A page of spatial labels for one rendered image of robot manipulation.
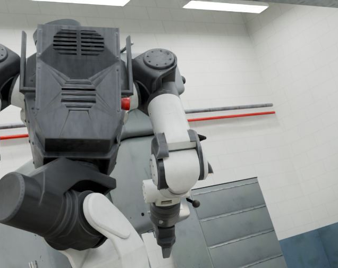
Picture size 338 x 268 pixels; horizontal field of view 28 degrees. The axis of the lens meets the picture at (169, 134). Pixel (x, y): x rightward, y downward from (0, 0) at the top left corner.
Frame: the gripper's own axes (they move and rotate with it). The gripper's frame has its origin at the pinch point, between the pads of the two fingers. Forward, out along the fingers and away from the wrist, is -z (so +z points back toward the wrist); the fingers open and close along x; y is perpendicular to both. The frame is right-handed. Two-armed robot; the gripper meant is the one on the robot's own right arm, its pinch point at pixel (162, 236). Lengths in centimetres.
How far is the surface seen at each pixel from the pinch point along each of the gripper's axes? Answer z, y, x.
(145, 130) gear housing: 2.8, -2.2, 42.9
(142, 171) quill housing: -4.5, 1.1, 30.7
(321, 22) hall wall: -387, -355, 584
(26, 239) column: -46, 44, 40
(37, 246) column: -44, 40, 33
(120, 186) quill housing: -12.4, 8.5, 31.9
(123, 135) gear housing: 3.9, 5.9, 40.5
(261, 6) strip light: -369, -271, 609
